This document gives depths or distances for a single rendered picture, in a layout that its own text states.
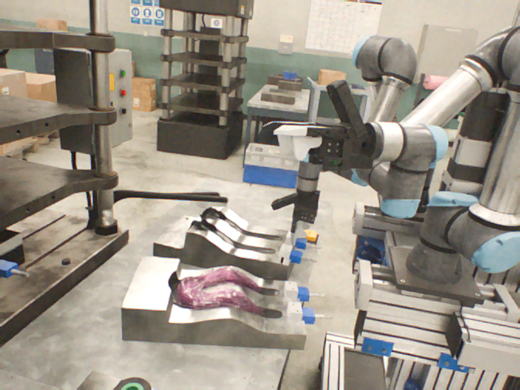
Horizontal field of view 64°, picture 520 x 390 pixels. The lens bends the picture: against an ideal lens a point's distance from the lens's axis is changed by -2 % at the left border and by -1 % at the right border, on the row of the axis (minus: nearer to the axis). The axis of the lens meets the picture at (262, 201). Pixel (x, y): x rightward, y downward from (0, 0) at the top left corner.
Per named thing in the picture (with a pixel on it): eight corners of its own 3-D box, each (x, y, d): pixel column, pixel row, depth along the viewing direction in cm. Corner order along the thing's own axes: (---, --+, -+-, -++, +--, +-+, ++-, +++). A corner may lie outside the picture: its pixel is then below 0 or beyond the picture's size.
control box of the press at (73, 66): (141, 324, 235) (138, 51, 179) (109, 361, 208) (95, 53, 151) (106, 315, 240) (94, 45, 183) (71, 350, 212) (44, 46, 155)
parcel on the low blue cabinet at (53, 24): (69, 37, 741) (68, 20, 730) (58, 37, 710) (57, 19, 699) (47, 35, 744) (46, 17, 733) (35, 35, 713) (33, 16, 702)
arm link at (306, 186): (295, 178, 143) (299, 172, 151) (293, 190, 145) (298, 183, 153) (316, 183, 142) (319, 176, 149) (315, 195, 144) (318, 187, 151)
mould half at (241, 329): (293, 295, 140) (298, 267, 136) (304, 350, 116) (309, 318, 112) (142, 285, 136) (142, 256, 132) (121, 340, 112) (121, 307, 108)
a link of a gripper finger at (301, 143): (281, 162, 70) (323, 160, 75) (284, 127, 68) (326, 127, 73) (271, 159, 72) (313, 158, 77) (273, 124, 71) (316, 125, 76)
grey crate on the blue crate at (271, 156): (299, 161, 492) (301, 148, 486) (298, 172, 454) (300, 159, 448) (248, 154, 496) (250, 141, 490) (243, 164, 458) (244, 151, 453)
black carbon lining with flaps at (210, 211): (282, 241, 160) (285, 219, 156) (272, 261, 146) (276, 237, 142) (198, 223, 167) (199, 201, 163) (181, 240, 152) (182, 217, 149)
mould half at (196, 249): (298, 253, 167) (302, 223, 162) (285, 288, 144) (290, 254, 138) (183, 227, 177) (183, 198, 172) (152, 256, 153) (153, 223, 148)
